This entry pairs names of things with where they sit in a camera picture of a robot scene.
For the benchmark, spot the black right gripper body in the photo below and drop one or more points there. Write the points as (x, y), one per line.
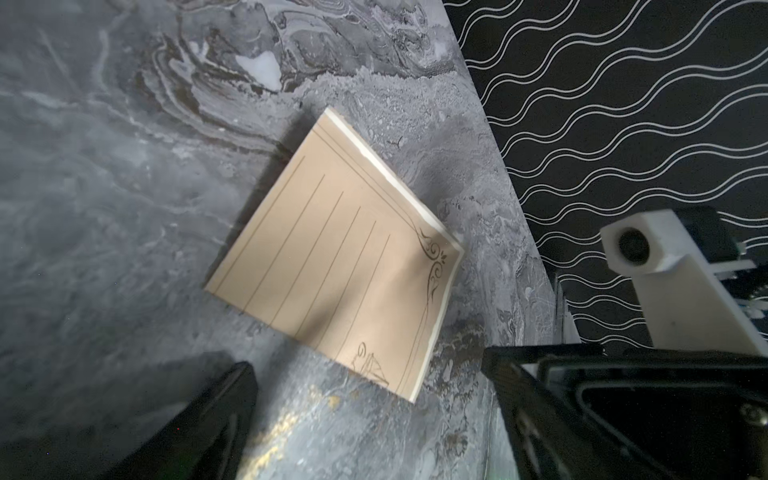
(688, 415)

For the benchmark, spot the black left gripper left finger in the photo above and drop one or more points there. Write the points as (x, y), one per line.
(206, 440)

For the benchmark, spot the tan lined letter paper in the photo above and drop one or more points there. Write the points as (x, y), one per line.
(343, 257)

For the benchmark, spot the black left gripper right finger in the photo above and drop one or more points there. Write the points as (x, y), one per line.
(549, 439)

